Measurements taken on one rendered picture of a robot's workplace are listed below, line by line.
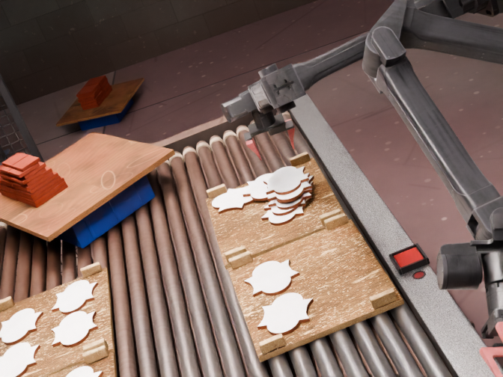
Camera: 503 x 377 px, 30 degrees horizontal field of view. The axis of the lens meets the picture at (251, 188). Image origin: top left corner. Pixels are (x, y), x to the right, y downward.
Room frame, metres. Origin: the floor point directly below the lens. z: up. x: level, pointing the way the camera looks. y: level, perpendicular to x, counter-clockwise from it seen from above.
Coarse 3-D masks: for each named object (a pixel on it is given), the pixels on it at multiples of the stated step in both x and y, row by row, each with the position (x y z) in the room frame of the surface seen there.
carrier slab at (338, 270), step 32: (352, 224) 2.09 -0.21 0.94; (288, 256) 2.06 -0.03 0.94; (320, 256) 2.01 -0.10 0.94; (352, 256) 1.95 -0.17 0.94; (320, 288) 1.87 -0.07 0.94; (352, 288) 1.82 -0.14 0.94; (384, 288) 1.78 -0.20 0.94; (256, 320) 1.84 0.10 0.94; (320, 320) 1.75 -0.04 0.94; (352, 320) 1.71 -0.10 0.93
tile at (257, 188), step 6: (264, 174) 2.52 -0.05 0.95; (270, 174) 2.51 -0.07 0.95; (258, 180) 2.49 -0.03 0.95; (252, 186) 2.46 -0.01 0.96; (258, 186) 2.45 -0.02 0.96; (264, 186) 2.44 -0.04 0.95; (246, 192) 2.44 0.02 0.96; (252, 192) 2.43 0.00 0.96; (258, 192) 2.42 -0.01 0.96; (264, 192) 2.41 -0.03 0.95; (252, 198) 2.40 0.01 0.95; (258, 198) 2.38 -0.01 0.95; (264, 198) 2.38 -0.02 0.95
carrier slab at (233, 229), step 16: (320, 176) 2.41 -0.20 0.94; (320, 192) 2.32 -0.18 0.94; (208, 208) 2.48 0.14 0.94; (256, 208) 2.37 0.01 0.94; (304, 208) 2.27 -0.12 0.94; (320, 208) 2.23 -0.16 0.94; (336, 208) 2.20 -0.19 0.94; (224, 224) 2.35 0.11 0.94; (240, 224) 2.31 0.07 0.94; (256, 224) 2.28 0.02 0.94; (288, 224) 2.21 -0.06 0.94; (304, 224) 2.18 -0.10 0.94; (320, 224) 2.15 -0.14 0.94; (224, 240) 2.26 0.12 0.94; (240, 240) 2.23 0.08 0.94; (256, 240) 2.20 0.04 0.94; (272, 240) 2.16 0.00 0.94; (288, 240) 2.14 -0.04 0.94; (224, 256) 2.18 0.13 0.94; (256, 256) 2.13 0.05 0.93
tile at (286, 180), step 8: (280, 168) 2.43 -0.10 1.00; (288, 168) 2.41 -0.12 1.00; (304, 168) 2.38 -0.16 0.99; (272, 176) 2.40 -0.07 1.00; (280, 176) 2.38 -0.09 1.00; (288, 176) 2.37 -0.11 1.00; (296, 176) 2.35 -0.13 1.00; (304, 176) 2.33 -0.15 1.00; (272, 184) 2.35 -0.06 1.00; (280, 184) 2.34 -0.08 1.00; (288, 184) 2.32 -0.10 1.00; (296, 184) 2.30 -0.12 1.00; (272, 192) 2.32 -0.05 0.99; (280, 192) 2.29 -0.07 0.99; (288, 192) 2.28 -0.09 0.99
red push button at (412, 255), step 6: (402, 252) 1.90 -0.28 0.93; (408, 252) 1.89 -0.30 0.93; (414, 252) 1.88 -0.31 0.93; (396, 258) 1.89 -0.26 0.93; (402, 258) 1.88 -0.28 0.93; (408, 258) 1.87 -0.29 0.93; (414, 258) 1.86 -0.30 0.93; (420, 258) 1.85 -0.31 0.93; (402, 264) 1.85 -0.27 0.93; (408, 264) 1.84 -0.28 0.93
